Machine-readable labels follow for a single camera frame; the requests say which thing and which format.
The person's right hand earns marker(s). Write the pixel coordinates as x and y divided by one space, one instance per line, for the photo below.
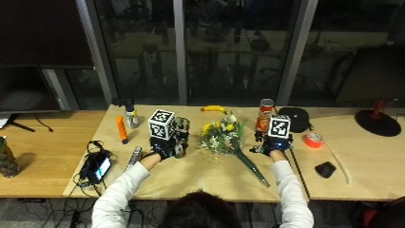
275 146

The person's left hand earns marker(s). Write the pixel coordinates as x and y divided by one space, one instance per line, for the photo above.
163 151

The white marker cube on right glove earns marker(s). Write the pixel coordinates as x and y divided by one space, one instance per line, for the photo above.
280 127

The white marker cube on glove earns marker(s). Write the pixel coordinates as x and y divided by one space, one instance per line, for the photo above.
280 127
161 124

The yellow and white flower bouquet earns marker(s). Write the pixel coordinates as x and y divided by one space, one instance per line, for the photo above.
225 136

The white marker cube on left glove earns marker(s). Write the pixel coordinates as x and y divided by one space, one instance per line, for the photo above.
161 124

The red bottle with grey cap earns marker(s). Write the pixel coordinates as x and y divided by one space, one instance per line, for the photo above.
263 119

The silver metal strip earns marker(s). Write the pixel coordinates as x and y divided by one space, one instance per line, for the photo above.
133 156

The black zip pouch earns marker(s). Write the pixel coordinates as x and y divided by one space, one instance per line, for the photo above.
295 118

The orange tape roll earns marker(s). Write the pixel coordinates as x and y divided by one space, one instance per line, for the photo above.
313 140

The orange marker pen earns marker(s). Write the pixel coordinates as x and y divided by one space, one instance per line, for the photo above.
121 128

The yellow banana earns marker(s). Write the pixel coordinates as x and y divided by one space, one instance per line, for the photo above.
213 108

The spray bottle with black trigger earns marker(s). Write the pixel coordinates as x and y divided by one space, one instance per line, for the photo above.
131 115

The small black mouse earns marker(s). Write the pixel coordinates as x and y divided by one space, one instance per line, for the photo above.
325 169

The thin white stick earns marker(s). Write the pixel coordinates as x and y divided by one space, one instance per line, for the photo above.
340 164

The black handheld device with screen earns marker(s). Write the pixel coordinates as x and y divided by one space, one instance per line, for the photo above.
98 166

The red and black backpack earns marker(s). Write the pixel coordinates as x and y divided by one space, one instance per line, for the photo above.
380 215

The black power strip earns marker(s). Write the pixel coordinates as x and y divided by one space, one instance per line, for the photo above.
31 200

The black monitor with stand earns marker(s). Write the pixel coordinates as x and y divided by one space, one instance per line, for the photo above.
26 90

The camouflage patterned bottle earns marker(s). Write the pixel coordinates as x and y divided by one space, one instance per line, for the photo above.
7 158

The grey window frame post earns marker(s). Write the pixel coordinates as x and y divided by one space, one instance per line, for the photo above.
180 50
96 50
295 50

